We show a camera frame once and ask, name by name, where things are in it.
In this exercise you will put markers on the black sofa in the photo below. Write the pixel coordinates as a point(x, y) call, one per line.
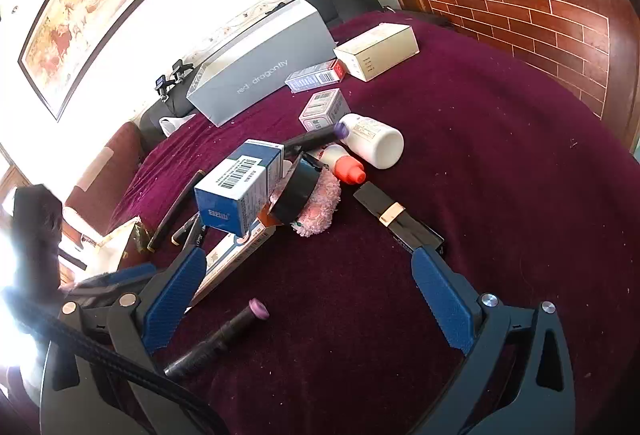
point(345, 0)

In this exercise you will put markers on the maroon cushioned chair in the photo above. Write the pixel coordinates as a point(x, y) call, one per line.
point(110, 155)

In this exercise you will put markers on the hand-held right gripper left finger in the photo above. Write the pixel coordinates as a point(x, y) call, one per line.
point(172, 300)

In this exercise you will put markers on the black clip gadgets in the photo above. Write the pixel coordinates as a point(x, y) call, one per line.
point(170, 77)

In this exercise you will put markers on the grey shoe box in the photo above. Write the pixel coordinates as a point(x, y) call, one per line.
point(260, 65)

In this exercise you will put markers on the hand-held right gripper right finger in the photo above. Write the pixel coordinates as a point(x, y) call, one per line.
point(445, 300)

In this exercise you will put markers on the black case with gold band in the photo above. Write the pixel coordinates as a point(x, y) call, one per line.
point(375, 202)

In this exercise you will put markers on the black tape roll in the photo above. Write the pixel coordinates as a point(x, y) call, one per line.
point(295, 200)

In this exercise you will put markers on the small bottle with orange cap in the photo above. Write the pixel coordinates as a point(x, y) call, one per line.
point(340, 162)

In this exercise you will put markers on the white plastic bottle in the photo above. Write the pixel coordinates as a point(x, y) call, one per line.
point(375, 140)

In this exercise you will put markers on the white plastic bag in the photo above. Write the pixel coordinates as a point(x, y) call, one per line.
point(172, 122)

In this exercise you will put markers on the black tube with purple cap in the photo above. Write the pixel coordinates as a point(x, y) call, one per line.
point(310, 138)
point(220, 340)

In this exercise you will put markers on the wooden brick pattern panel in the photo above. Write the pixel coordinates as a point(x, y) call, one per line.
point(525, 25)

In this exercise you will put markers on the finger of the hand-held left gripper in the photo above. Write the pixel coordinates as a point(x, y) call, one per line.
point(130, 272)
point(100, 297)

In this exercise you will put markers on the cream cardboard box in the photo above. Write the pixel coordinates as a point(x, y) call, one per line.
point(375, 47)

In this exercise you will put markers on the blue white box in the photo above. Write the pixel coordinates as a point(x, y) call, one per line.
point(235, 195)

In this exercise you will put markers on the long grey red box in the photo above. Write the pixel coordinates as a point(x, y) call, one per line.
point(312, 77)

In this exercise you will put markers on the small pink white box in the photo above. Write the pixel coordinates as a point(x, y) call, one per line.
point(322, 107)

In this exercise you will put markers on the pink fluffy ball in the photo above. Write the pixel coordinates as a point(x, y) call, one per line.
point(320, 205)

